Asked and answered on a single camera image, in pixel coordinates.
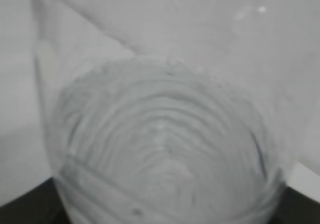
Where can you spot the clear red-label water bottle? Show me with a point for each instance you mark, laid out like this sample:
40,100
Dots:
175,111

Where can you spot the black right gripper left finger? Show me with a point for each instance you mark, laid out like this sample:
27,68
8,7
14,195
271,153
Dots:
40,205

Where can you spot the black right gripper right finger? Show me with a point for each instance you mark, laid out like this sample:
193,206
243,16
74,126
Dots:
296,208

